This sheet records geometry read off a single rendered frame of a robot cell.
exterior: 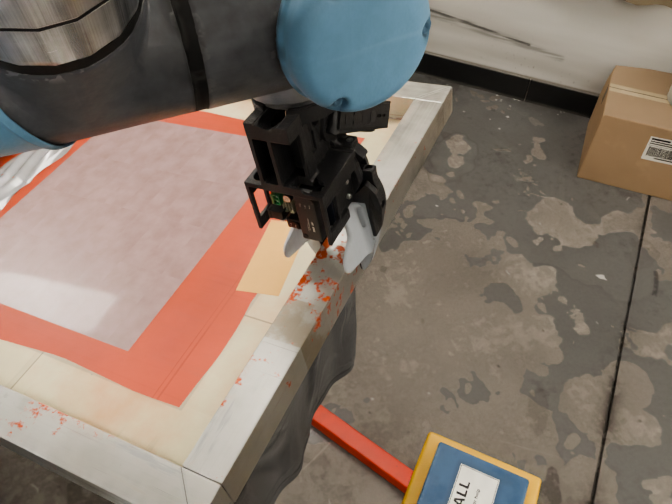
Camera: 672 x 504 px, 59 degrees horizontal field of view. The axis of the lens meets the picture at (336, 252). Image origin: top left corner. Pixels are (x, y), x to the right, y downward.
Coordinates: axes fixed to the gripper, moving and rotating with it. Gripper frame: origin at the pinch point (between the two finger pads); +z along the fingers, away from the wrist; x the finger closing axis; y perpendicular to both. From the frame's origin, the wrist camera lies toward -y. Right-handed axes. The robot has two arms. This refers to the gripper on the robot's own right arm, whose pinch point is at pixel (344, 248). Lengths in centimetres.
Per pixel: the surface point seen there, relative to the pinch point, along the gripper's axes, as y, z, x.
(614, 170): -159, 112, 22
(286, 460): 6, 50, -15
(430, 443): 7.1, 21.3, 10.8
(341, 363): -17, 54, -16
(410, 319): -70, 112, -26
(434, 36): -200, 87, -62
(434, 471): 10.6, 19.8, 12.5
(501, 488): 9.3, 20.9, 19.3
